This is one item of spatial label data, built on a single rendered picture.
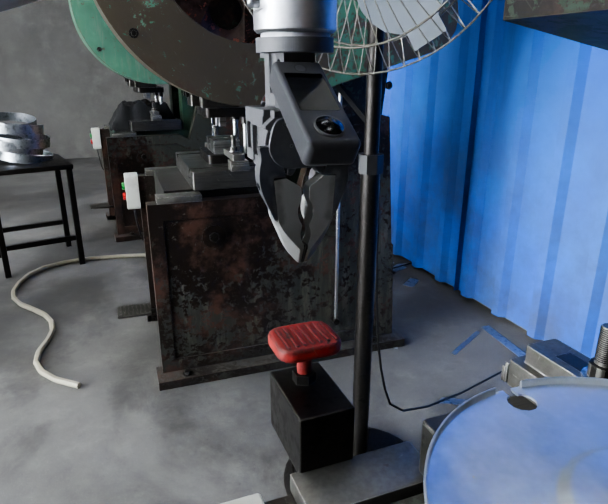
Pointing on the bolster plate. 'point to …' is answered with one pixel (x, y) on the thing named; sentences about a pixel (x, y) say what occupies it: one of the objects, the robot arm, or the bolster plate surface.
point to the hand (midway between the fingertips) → (303, 252)
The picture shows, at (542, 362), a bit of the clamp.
